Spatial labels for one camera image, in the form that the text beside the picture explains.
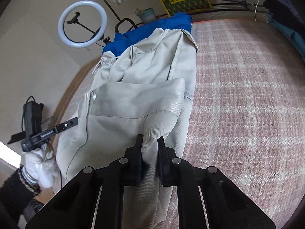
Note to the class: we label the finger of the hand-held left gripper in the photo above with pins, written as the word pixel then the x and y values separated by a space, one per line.
pixel 68 124

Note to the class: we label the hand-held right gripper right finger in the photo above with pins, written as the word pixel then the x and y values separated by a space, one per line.
pixel 166 164

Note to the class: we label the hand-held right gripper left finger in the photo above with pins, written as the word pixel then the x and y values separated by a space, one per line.
pixel 137 162

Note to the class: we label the white and blue jacket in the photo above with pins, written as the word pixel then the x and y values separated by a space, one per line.
pixel 133 100

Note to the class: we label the person's left forearm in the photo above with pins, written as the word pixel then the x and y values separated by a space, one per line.
pixel 14 190

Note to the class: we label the black metal clothes rack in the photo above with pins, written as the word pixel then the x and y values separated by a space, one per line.
pixel 107 4

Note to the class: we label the person's left hand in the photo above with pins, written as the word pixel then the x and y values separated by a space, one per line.
pixel 40 164

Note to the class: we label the person's leg in striped pants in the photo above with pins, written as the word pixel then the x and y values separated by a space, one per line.
pixel 33 210

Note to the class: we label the pink plaid blanket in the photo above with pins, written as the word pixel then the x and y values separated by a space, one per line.
pixel 238 100

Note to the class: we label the potted plant in teal pot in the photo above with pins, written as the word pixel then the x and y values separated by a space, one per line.
pixel 146 16

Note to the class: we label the light blue folded garment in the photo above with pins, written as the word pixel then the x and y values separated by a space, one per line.
pixel 293 38

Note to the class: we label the navy quilted jacket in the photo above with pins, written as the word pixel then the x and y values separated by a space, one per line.
pixel 283 7

